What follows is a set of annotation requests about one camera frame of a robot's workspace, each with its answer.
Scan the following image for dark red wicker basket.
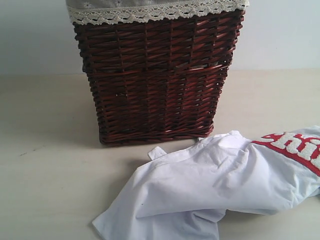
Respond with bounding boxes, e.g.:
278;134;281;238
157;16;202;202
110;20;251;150
74;9;245;146

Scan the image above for grey lace-trimmed basket liner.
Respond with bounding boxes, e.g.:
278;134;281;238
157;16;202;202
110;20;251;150
65;0;250;25

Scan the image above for white t-shirt red lettering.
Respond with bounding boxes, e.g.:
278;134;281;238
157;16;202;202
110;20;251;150
92;126;320;240

